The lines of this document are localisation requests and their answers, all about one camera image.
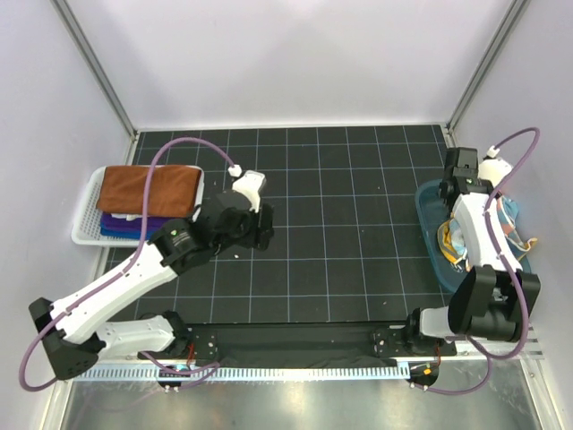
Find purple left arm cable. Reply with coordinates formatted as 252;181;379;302
18;136;243;400

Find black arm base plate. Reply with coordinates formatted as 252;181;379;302
151;321;457;373

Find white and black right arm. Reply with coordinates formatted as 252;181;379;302
403;148;541;358

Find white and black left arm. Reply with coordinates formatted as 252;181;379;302
29;191;274;381

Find brown towel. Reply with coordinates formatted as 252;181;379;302
97;165;202;218

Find blue plastic basin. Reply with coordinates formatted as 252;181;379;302
415;180;531;293

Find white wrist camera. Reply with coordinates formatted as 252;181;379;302
478;146;513;187
227;164;267;213

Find white folded towel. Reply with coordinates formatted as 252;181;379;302
110;213;142;221

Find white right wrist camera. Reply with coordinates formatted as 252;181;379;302
478;146;513;187

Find blue folded towel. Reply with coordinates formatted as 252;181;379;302
100;227;141;240

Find white plastic basket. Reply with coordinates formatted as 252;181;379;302
72;166;204;247

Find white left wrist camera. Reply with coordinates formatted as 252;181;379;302
227;164;267;213

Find purple folded towel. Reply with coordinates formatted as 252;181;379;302
100;212;169;233

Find multicolour striped towel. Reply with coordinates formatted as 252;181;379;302
437;193;537;271

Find aluminium frame rail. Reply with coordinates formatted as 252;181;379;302
455;326;543;359

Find white slotted cable duct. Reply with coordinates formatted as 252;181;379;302
74;362;410;383

